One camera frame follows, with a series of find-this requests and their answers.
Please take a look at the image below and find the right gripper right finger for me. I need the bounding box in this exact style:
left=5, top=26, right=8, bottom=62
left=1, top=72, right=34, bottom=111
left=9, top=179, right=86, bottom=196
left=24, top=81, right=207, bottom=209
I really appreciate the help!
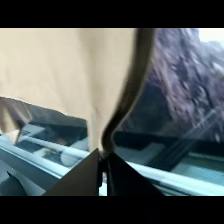
left=105, top=152, right=165, bottom=197

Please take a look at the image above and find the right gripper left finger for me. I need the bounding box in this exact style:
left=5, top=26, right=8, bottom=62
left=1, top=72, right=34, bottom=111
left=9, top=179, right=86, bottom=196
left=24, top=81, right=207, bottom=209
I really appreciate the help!
left=43, top=148, right=101, bottom=197

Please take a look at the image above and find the beige garment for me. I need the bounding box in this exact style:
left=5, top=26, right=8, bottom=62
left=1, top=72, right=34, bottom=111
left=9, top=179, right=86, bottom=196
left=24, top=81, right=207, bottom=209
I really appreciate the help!
left=0, top=27, right=157, bottom=158

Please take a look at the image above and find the silver frame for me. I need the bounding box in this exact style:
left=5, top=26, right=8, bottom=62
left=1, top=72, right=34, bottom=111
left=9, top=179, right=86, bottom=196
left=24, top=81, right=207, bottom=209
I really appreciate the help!
left=0, top=121, right=224, bottom=197

